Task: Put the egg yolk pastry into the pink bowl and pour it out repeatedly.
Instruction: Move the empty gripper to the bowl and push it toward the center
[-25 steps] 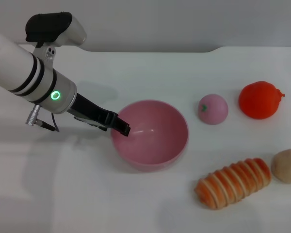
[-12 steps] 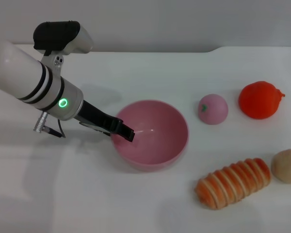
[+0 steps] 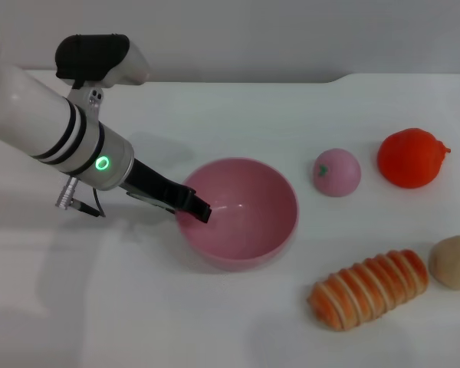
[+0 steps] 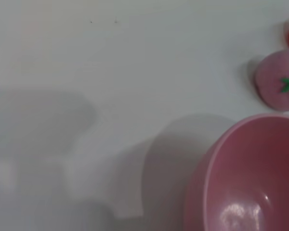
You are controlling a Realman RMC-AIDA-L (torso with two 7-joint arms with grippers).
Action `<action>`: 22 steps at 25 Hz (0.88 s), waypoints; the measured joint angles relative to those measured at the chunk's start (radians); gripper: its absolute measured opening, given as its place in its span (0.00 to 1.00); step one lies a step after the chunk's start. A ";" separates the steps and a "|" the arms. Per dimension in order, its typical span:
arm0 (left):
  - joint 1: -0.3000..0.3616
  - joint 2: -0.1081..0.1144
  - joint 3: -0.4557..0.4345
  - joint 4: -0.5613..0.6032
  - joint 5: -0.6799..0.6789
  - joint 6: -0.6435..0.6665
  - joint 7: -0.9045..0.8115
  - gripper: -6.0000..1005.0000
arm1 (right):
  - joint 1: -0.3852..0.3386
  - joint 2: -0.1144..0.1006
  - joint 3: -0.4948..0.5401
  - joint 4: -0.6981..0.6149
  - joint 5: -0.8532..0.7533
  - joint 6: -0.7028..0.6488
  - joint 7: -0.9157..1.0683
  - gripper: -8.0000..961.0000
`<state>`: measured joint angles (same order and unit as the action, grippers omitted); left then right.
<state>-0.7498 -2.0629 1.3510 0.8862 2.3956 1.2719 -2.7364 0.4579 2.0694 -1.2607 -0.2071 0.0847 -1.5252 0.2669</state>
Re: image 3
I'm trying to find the red round toy fruit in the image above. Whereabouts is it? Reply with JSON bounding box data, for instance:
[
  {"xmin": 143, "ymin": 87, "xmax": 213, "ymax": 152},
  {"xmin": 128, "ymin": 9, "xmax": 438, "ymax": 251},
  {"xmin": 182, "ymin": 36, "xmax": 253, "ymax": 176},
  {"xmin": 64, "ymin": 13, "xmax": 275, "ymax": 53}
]
[{"xmin": 376, "ymin": 127, "xmax": 452, "ymax": 190}]

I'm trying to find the left arm cable with plug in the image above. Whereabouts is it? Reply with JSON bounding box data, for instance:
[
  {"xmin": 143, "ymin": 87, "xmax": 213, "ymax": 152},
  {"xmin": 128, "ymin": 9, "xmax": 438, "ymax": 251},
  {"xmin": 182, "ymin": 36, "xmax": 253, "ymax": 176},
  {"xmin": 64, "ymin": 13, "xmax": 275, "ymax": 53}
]
[{"xmin": 54, "ymin": 176, "xmax": 107, "ymax": 219}]

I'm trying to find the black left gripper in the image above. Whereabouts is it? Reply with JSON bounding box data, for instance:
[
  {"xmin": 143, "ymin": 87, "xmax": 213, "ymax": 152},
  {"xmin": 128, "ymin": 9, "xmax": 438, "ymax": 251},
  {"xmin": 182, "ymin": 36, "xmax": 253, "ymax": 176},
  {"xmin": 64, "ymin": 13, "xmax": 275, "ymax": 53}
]
[{"xmin": 126, "ymin": 157, "xmax": 212, "ymax": 224}]

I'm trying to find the pink bun with green mark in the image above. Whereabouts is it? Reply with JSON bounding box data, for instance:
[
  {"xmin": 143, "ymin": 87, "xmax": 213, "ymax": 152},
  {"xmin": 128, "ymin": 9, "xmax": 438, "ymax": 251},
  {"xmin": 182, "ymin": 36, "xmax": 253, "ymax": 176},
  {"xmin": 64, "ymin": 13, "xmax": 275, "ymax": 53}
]
[{"xmin": 312, "ymin": 148, "xmax": 363, "ymax": 199}]

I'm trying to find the orange striped bread loaf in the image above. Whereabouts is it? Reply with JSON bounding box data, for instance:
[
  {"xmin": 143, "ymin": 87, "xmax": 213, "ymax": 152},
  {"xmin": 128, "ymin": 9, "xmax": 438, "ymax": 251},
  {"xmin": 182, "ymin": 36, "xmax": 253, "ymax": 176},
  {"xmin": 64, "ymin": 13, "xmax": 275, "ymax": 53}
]
[{"xmin": 307, "ymin": 248, "xmax": 430, "ymax": 332}]

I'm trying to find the beige potato toy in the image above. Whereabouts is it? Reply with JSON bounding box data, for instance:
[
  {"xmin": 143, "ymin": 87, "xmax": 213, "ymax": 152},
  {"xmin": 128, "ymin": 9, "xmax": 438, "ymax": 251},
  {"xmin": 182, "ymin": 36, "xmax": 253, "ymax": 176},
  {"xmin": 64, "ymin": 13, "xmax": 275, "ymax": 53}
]
[{"xmin": 429, "ymin": 235, "xmax": 460, "ymax": 291}]

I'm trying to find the pink plastic bowl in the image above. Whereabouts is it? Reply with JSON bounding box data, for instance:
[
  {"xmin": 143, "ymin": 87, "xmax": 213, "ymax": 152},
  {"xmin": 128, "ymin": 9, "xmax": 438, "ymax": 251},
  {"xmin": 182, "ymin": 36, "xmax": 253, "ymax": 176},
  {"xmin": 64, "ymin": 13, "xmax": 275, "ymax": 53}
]
[{"xmin": 175, "ymin": 156, "xmax": 300, "ymax": 273}]

